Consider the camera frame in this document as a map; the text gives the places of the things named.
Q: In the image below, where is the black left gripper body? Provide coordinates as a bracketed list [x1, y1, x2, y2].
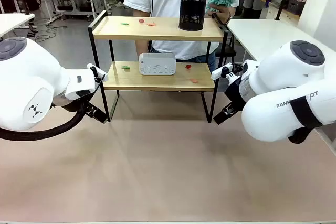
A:
[78, 93, 100, 116]

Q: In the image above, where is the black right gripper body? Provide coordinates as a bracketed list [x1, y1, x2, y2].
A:
[224, 76, 249, 112]

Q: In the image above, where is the white digital alarm clock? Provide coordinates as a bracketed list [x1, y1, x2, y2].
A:
[138, 52, 177, 76]

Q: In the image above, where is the person's right forearm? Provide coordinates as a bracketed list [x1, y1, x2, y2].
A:
[134, 40, 149, 60]

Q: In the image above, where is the two-tier wood metal shelf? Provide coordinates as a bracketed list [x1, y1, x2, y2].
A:
[88, 9, 231, 124]

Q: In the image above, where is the person's left hand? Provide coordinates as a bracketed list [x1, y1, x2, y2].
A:
[206, 4, 233, 26]

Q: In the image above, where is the black chair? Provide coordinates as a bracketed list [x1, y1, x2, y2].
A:
[209, 40, 237, 68]

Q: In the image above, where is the large white table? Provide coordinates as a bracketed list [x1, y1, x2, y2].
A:
[226, 18, 336, 62]

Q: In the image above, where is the black mesh pen holder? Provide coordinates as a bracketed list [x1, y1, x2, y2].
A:
[178, 0, 209, 32]

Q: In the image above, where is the grey plastic crate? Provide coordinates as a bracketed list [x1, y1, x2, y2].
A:
[285, 0, 307, 16]

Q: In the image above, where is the small white table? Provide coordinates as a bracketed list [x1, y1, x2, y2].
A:
[0, 13, 36, 38]

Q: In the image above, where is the black backpack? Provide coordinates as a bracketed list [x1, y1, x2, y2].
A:
[25, 0, 43, 12]

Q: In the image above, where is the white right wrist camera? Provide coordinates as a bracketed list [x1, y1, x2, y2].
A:
[211, 62, 244, 80]

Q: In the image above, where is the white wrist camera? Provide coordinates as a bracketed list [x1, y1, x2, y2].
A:
[211, 62, 244, 80]
[87, 62, 109, 83]

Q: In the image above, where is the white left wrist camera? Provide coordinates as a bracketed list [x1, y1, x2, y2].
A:
[87, 62, 109, 83]

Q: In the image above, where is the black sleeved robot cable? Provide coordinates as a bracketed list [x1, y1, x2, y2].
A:
[0, 97, 91, 141]

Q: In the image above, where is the black arm strap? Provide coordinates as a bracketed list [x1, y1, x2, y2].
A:
[289, 94, 324, 130]

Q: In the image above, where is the black floor cable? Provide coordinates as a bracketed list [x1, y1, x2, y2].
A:
[26, 16, 69, 41]

